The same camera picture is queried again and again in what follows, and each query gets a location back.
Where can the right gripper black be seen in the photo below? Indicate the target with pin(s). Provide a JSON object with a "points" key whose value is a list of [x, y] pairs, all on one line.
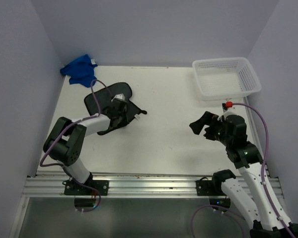
{"points": [[197, 126]]}

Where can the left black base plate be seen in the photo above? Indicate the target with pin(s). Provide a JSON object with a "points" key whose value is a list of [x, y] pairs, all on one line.
{"points": [[74, 189]]}

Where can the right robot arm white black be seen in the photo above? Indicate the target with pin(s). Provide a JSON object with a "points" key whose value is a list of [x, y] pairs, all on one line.
{"points": [[260, 208]]}

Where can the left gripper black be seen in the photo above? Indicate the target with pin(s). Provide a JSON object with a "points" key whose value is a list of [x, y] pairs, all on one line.
{"points": [[124, 121]]}

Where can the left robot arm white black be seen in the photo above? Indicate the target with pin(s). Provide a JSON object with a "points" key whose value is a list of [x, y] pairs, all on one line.
{"points": [[64, 144]]}

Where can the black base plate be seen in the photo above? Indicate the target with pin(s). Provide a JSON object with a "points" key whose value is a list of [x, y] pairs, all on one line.
{"points": [[74, 189], [211, 187]]}

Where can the blue crumpled towel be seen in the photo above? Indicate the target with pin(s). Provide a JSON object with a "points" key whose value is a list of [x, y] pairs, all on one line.
{"points": [[80, 71]]}

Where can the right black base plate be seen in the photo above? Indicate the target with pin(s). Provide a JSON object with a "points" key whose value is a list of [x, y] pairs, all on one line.
{"points": [[211, 187]]}

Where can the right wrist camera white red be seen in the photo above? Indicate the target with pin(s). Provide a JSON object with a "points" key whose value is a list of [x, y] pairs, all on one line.
{"points": [[228, 108]]}

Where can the black purple microfiber towel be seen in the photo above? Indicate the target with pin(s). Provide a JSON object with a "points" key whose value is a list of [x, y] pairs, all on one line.
{"points": [[101, 100]]}

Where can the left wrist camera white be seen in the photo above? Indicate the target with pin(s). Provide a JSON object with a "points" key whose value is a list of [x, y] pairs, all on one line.
{"points": [[118, 98]]}

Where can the white plastic perforated basket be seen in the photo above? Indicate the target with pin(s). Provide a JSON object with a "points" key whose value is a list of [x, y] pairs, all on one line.
{"points": [[225, 78]]}

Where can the aluminium mounting rail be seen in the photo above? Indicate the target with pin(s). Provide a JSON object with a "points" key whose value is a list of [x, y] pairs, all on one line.
{"points": [[48, 184]]}

